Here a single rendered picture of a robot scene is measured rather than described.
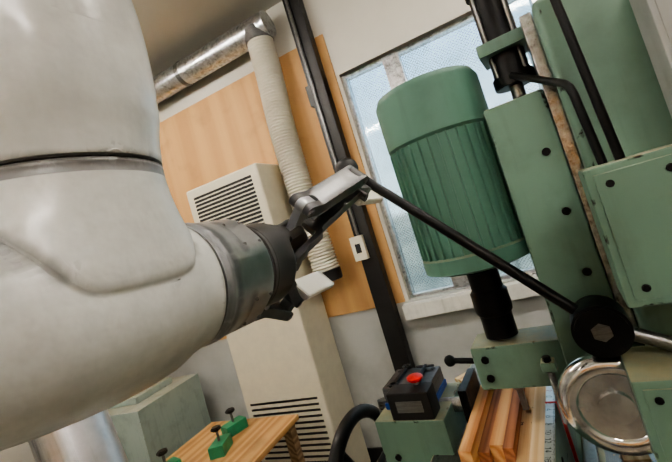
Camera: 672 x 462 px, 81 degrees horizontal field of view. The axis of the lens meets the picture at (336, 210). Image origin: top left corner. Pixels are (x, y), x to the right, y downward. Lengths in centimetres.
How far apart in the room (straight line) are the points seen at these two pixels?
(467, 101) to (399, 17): 167
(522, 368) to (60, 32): 68
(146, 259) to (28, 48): 11
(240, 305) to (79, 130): 15
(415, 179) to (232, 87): 212
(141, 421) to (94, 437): 191
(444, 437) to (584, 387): 28
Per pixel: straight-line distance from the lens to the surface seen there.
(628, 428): 63
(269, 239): 33
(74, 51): 25
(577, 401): 62
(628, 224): 50
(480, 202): 61
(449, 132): 62
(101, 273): 22
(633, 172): 49
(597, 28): 59
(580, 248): 62
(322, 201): 37
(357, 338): 236
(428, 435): 80
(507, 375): 72
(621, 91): 58
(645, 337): 57
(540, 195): 61
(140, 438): 270
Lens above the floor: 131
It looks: 3 degrees up
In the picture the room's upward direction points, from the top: 17 degrees counter-clockwise
